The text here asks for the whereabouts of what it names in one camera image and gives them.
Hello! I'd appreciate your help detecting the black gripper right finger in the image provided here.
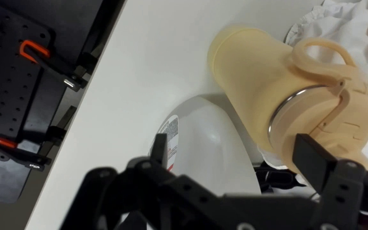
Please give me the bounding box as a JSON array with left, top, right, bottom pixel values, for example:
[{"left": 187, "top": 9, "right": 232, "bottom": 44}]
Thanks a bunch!
[{"left": 293, "top": 133, "right": 368, "bottom": 230}]

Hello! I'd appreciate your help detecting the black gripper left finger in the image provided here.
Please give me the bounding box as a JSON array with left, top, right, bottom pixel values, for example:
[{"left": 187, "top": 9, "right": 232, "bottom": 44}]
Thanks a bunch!
[{"left": 60, "top": 133, "right": 220, "bottom": 230}]

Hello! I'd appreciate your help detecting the translucent white plastic jug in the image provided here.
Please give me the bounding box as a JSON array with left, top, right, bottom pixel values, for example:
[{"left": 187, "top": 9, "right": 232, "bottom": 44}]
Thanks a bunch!
[{"left": 155, "top": 94, "right": 265, "bottom": 198}]

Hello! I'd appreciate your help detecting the black garment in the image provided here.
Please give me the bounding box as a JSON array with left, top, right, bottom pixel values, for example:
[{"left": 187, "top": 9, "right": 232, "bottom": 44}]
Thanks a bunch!
[{"left": 253, "top": 159, "right": 308, "bottom": 194}]

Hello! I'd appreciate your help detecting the tan plastic water bottle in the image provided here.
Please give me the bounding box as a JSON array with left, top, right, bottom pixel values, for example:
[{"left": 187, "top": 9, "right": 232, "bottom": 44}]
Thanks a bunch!
[{"left": 206, "top": 23, "right": 368, "bottom": 172}]

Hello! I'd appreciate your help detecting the white crumpled bed sheet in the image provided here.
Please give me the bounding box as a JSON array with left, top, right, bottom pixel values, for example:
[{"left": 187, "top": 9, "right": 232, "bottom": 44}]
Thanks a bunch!
[{"left": 283, "top": 0, "right": 368, "bottom": 174}]

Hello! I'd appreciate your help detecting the orange-handled black clamp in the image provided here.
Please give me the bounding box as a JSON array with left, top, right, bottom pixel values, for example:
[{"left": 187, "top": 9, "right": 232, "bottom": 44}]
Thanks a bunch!
[{"left": 0, "top": 0, "right": 125, "bottom": 204}]

